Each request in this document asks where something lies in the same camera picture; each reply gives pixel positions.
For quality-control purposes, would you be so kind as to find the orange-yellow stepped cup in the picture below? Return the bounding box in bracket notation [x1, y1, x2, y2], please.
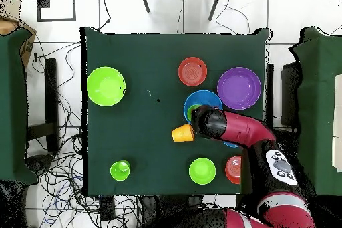
[171, 123, 195, 143]

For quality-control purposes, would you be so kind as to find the large blue bowl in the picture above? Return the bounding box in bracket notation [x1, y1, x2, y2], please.
[183, 90, 224, 125]

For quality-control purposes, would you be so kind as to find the orange bowl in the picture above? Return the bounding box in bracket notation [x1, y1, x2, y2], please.
[178, 56, 208, 88]
[224, 155, 242, 185]

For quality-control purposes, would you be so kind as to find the dark green tablecloth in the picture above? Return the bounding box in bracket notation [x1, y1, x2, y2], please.
[80, 26, 271, 197]

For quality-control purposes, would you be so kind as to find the small light green bowl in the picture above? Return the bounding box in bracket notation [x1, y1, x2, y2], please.
[188, 157, 216, 185]

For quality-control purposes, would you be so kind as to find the large green bowl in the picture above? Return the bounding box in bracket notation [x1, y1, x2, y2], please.
[86, 66, 126, 108]

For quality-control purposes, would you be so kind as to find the purple bowl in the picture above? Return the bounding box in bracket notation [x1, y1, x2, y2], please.
[216, 66, 262, 110]

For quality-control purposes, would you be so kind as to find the green stepped cup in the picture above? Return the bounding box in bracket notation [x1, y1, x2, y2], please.
[110, 160, 131, 182]

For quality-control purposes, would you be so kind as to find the black tripod leg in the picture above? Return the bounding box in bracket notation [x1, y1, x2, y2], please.
[208, 0, 225, 22]
[138, 0, 151, 14]

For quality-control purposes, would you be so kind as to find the black box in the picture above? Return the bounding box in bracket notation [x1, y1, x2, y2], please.
[280, 62, 301, 128]

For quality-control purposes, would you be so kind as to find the black floor stand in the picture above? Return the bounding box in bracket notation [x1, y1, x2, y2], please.
[26, 58, 60, 154]

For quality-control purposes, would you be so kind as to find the grey stand base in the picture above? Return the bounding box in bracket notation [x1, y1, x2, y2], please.
[25, 154, 54, 176]

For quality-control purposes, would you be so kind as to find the green cloth side table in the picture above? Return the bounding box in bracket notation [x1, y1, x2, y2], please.
[0, 28, 39, 185]
[288, 27, 342, 197]

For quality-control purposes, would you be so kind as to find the brown cardboard box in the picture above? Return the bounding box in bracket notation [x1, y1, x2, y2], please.
[0, 18, 37, 66]

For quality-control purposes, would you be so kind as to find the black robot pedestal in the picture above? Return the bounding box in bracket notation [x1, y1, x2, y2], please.
[138, 195, 205, 218]

